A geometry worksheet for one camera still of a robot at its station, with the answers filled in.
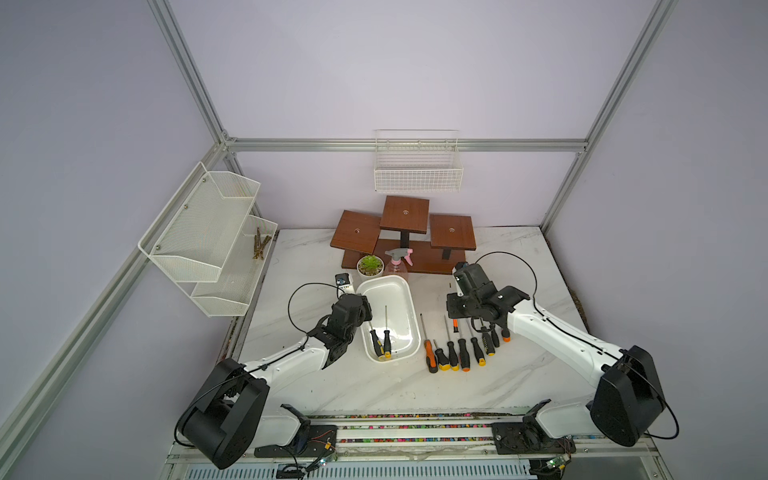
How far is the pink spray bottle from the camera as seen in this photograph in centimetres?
93

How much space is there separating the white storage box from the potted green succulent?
7 centimetres

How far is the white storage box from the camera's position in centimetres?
88

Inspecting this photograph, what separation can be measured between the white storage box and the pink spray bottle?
71 mm

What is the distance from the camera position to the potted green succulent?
1.00m

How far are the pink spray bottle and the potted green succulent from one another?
31mm
